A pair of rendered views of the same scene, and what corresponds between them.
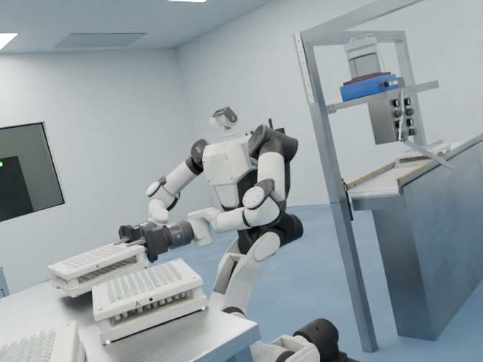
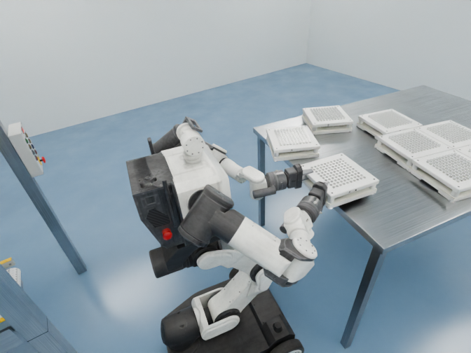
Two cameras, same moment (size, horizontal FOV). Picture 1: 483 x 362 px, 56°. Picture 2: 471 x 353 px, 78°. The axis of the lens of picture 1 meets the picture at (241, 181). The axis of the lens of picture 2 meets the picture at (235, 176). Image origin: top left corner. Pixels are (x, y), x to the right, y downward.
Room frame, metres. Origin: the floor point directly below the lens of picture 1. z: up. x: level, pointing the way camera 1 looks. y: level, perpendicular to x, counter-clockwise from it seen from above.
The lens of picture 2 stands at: (2.53, 0.36, 1.74)
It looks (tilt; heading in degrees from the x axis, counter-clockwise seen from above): 36 degrees down; 196
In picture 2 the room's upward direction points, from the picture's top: 4 degrees counter-clockwise
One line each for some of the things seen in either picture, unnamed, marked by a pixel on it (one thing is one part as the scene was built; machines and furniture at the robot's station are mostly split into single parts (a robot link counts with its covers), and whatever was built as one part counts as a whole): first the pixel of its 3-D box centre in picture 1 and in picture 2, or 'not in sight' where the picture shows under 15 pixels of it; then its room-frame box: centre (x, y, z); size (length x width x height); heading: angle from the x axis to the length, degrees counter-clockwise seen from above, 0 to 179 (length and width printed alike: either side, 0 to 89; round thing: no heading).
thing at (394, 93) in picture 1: (379, 97); not in sight; (2.36, -0.80, 1.26); 0.62 x 0.38 x 0.04; 135
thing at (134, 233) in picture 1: (136, 238); (314, 202); (1.63, 0.42, 0.96); 0.12 x 0.10 x 0.13; 157
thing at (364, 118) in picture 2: not in sight; (388, 121); (0.81, 0.84, 0.94); 0.25 x 0.24 x 0.02; 30
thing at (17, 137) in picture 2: not in sight; (26, 150); (1.47, -1.13, 0.98); 0.17 x 0.06 x 0.26; 45
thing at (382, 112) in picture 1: (392, 118); not in sight; (2.12, -0.76, 1.15); 0.22 x 0.11 x 0.20; 135
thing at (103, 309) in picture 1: (144, 286); (291, 138); (1.09, 0.29, 0.94); 0.25 x 0.24 x 0.02; 18
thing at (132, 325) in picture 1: (149, 304); (291, 146); (1.09, 0.29, 0.89); 0.24 x 0.24 x 0.02; 18
